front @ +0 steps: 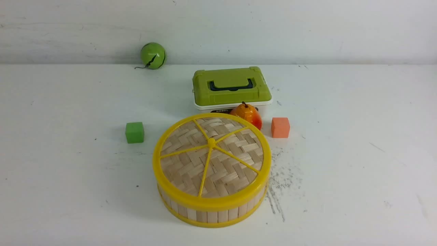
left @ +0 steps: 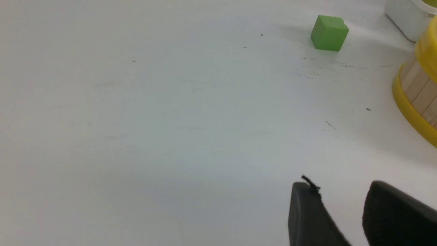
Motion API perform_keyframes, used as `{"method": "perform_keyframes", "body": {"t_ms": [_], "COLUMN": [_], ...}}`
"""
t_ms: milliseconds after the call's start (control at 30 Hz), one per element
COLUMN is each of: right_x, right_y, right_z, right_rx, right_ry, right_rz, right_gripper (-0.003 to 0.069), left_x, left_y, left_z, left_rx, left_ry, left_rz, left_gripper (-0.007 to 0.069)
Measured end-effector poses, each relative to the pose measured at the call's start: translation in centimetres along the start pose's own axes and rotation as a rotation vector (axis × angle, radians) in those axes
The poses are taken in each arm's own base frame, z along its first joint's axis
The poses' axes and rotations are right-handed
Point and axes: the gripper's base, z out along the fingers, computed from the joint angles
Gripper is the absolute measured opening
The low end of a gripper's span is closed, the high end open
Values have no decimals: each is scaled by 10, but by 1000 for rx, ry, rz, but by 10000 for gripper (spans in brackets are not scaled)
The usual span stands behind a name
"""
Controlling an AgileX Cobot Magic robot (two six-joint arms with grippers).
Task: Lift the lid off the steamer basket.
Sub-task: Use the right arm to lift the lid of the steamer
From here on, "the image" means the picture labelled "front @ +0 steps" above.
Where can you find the green cube block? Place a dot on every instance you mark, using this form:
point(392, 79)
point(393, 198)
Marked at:
point(134, 132)

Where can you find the orange red toy pear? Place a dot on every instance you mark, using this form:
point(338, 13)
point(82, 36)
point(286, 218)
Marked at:
point(248, 113)

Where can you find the yellow bamboo steamer basket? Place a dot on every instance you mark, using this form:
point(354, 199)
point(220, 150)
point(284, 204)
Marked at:
point(213, 219)

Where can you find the green and white storage box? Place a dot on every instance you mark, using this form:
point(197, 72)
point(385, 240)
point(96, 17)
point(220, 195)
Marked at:
point(223, 89)

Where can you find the orange cube block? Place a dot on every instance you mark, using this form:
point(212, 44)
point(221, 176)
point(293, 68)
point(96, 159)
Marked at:
point(280, 127)

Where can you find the yellow woven bamboo steamer lid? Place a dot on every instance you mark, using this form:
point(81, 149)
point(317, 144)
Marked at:
point(212, 162)

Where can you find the green toy ball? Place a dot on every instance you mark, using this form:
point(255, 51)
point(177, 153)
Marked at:
point(153, 55)

